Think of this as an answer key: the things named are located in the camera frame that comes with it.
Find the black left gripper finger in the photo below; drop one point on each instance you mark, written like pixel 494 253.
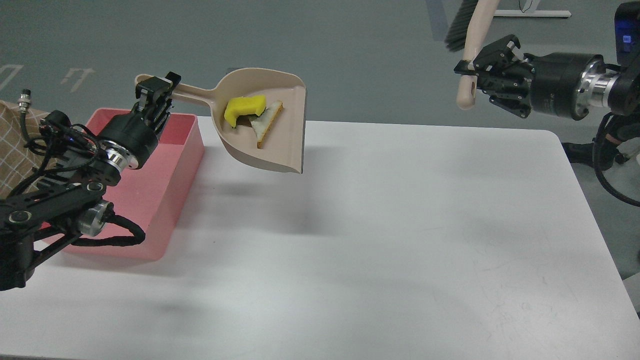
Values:
pixel 164 101
pixel 146 93

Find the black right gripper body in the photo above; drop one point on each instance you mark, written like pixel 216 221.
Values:
pixel 559 83

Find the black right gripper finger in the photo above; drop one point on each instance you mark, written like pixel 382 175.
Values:
pixel 502 56
pixel 507 85

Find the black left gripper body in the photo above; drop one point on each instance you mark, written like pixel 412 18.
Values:
pixel 127 141

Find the beige hand brush black bristles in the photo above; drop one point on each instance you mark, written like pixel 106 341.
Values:
pixel 467 32

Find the yellow green sponge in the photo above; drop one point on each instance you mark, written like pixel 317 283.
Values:
pixel 243 106

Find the white bread slice piece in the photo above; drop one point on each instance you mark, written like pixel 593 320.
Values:
pixel 261 124

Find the beige plastic dustpan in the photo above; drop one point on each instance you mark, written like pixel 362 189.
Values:
pixel 272 141

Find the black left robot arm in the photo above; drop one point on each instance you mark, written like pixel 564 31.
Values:
pixel 62 202

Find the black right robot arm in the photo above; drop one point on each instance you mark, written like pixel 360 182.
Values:
pixel 618 91

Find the pink plastic bin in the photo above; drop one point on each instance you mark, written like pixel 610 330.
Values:
pixel 153 197

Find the white stand base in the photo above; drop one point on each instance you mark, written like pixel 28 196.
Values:
pixel 529 9

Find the person's black shoe and leg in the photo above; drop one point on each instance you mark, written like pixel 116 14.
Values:
pixel 584 154

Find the tan checkered cloth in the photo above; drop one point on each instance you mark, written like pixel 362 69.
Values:
pixel 16 161

